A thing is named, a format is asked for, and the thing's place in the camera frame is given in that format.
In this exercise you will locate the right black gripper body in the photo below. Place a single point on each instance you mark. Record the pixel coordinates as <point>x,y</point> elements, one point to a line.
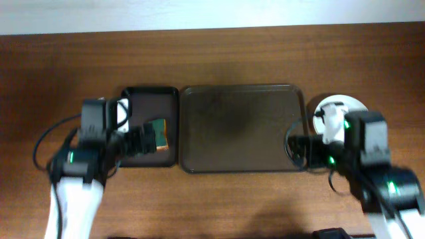
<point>299,150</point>

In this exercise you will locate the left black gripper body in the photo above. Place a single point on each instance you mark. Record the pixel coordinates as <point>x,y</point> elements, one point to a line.
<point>146,138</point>

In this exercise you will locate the green and orange sponge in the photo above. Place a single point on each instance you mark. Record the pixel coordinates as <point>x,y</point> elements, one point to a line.
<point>160,131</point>

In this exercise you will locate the pale grey stained plate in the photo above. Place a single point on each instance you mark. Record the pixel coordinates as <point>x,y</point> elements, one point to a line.
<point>351,103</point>

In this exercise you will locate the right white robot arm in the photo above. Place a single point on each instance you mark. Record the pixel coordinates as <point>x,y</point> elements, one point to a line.
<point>391,197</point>

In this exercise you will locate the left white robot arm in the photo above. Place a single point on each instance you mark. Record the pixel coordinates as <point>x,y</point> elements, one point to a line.
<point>91,154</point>

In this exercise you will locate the small black tray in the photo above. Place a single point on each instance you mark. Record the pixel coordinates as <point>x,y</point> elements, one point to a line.
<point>150,103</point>

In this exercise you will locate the large brown serving tray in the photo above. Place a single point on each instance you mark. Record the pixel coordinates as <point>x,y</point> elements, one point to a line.
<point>238,128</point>

